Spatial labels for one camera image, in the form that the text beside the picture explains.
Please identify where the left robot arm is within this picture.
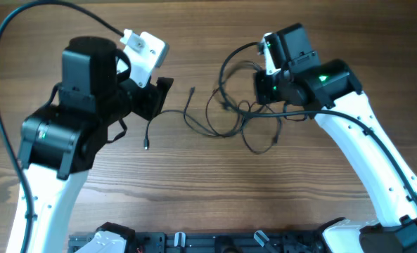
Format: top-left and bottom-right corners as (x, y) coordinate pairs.
(7, 32), (173, 252)

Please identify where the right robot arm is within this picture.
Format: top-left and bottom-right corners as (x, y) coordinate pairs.
(255, 23), (417, 252)

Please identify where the left camera black cable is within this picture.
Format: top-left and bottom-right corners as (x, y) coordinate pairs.
(0, 0), (125, 253)

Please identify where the camera black cable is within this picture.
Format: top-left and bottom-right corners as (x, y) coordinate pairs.
(0, 0), (125, 253)
(217, 41), (417, 233)

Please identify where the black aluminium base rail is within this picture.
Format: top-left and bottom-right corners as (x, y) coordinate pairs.
(67, 230), (381, 253)

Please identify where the right camera black cable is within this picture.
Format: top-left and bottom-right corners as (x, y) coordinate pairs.
(217, 41), (417, 233)

